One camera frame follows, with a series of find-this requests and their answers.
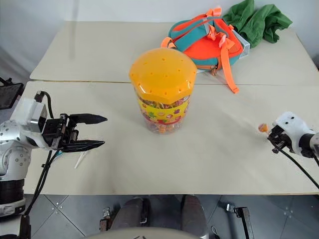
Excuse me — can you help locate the clear plastic box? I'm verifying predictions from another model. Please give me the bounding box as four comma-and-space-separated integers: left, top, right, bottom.
231, 29, 251, 60

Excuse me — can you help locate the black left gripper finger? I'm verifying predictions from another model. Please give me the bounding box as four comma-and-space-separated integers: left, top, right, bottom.
59, 139, 106, 153
67, 113, 109, 125

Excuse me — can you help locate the clear plastic lollipop jar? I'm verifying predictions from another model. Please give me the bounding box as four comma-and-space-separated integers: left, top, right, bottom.
136, 93, 191, 135

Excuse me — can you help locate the black metal table leg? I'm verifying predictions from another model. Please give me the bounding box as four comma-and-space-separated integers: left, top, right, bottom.
225, 203, 255, 239

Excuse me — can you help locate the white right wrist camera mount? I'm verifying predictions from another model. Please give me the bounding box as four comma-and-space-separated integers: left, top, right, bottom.
271, 111, 316, 154

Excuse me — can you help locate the dark rounded shape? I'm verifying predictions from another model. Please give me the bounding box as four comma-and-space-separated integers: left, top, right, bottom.
179, 195, 208, 233
109, 197, 152, 231

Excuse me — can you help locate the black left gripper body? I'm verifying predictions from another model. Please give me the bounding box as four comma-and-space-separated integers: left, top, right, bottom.
41, 113, 80, 152

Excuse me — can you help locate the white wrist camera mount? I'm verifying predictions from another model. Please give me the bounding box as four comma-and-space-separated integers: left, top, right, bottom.
11, 96, 48, 150
271, 111, 316, 154

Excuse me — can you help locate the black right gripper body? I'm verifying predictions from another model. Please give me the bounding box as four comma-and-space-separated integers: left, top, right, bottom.
270, 125, 293, 153

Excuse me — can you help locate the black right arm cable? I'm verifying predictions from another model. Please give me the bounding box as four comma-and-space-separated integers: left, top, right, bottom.
276, 146, 319, 190

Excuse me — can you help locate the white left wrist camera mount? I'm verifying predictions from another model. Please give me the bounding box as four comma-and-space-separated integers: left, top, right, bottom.
11, 96, 48, 150

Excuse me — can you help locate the orange and teal backpack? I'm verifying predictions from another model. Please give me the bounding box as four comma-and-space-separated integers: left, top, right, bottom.
160, 6, 246, 94

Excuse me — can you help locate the green cloth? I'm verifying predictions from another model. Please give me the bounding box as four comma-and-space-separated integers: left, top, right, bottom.
222, 0, 293, 48

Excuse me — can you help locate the white stick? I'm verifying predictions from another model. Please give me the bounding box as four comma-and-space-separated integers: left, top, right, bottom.
74, 151, 89, 170

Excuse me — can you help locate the orange plastic jar lid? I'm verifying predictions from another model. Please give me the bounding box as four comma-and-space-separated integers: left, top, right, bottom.
129, 47, 198, 105

